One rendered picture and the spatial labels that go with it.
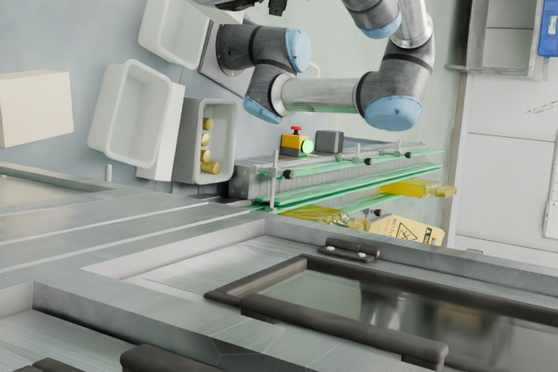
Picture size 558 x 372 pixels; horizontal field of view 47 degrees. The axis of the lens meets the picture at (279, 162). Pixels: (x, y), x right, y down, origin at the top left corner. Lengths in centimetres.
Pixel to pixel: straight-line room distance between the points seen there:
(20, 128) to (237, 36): 75
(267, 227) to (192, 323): 35
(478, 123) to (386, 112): 627
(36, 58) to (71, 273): 89
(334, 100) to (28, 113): 68
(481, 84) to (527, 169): 109
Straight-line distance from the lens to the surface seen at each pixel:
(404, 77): 142
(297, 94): 161
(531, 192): 760
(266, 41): 175
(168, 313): 44
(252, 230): 74
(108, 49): 150
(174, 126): 160
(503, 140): 761
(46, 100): 129
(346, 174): 242
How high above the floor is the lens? 179
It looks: 28 degrees down
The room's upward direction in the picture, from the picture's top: 98 degrees clockwise
